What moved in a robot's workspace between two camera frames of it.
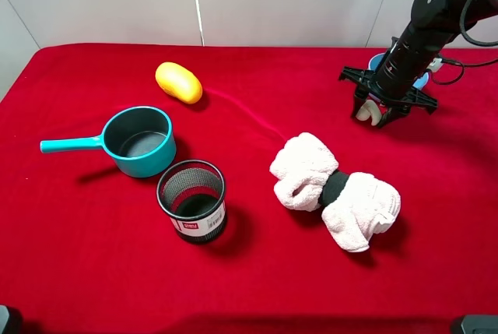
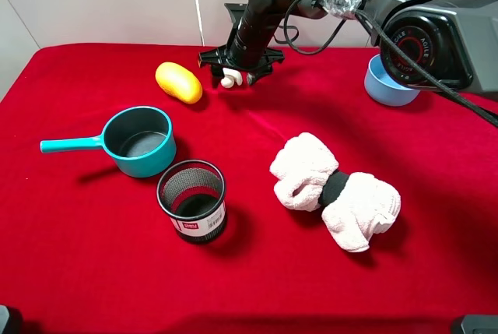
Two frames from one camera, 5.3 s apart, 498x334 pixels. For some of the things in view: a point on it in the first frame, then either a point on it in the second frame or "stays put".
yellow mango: (178, 82) stays put
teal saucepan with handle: (142, 139) stays put
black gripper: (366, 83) → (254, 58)
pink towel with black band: (354, 205) stays put
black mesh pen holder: (193, 195) stays put
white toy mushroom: (369, 108) → (229, 75)
